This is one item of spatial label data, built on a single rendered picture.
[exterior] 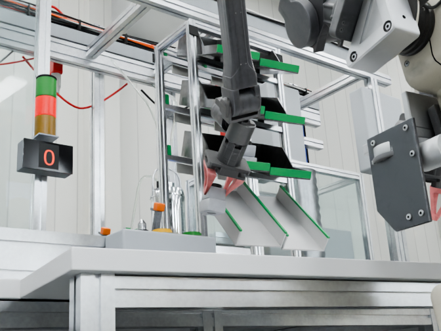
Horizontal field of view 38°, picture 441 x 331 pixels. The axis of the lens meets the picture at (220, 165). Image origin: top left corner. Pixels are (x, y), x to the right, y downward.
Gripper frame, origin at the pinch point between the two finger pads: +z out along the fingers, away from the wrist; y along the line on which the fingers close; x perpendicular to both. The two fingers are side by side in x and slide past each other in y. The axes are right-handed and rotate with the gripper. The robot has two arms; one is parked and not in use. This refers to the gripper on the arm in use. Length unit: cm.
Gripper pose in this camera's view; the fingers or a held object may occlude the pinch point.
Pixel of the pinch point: (214, 192)
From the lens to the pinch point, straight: 151.0
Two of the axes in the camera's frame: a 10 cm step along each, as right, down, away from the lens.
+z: -3.5, 8.4, 4.1
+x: 1.9, 4.9, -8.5
